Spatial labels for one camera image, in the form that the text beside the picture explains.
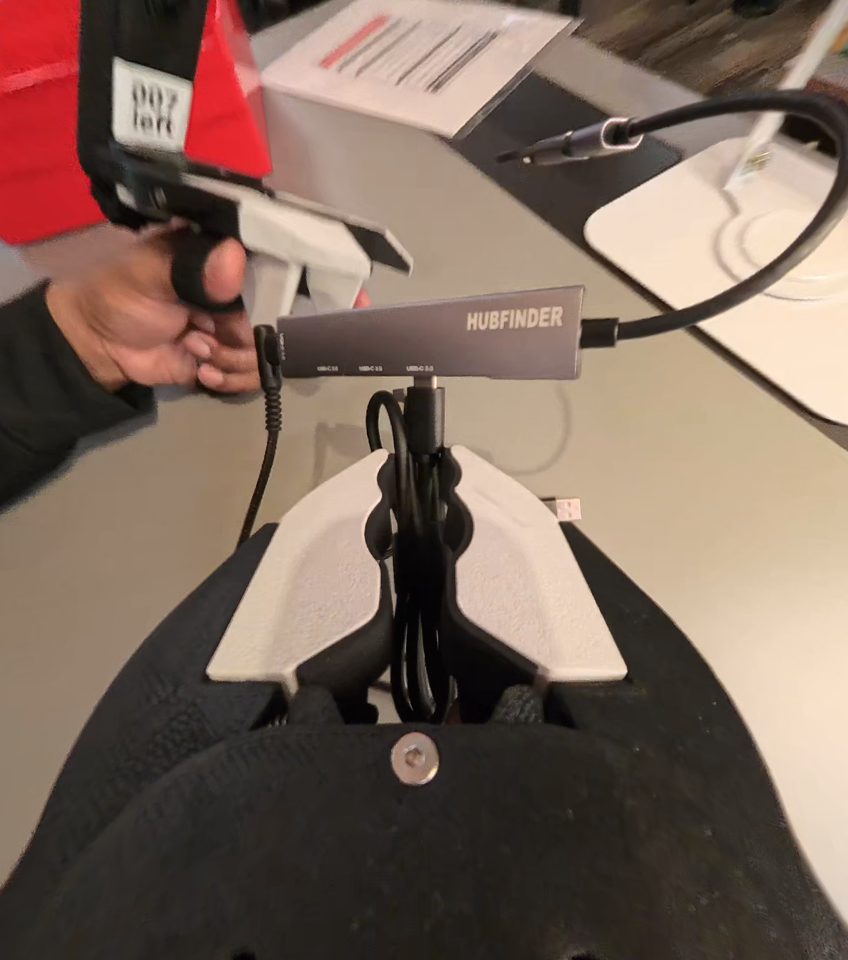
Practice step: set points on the white board stand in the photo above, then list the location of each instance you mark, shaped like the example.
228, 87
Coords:
806, 352

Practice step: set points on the red plastic bin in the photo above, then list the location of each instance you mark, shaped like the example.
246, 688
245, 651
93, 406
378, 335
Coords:
3, 150

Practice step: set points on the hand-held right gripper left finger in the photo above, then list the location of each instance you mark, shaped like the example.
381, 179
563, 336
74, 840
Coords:
311, 592

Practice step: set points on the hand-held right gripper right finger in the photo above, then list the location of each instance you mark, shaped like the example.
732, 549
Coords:
536, 592

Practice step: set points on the grey usb hub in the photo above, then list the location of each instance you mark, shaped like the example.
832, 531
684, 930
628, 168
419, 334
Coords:
431, 337

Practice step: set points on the person's left forearm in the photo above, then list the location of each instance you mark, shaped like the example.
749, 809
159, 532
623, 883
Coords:
11, 405

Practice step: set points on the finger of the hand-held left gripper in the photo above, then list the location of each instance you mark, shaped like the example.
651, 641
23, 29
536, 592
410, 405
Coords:
296, 229

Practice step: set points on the person's left hand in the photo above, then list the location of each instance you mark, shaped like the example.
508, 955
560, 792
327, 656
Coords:
123, 315

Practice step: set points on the white laminated sheet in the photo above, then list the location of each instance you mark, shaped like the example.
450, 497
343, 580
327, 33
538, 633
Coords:
424, 90

